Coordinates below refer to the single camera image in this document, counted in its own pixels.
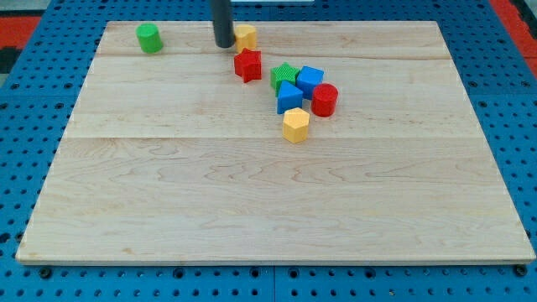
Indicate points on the yellow heart block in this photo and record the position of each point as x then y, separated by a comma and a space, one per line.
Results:
245, 37

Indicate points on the light wooden board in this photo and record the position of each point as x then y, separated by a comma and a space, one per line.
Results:
171, 160

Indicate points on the green star block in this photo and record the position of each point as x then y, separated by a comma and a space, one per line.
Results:
281, 73

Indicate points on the yellow hexagon block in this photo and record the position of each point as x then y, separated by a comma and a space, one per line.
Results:
296, 125

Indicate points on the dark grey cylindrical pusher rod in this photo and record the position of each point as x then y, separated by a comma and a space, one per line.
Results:
222, 21

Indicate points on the red cylinder block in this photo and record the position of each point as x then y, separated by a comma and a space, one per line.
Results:
324, 99

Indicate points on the blue triangle block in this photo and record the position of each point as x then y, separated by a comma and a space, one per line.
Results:
289, 97

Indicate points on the blue cube block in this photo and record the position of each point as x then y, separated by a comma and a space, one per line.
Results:
308, 79

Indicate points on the green cylinder block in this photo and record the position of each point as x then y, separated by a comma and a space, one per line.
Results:
149, 38

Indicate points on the red star block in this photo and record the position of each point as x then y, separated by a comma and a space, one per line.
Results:
248, 65

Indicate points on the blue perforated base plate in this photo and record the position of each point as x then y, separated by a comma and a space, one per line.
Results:
41, 89

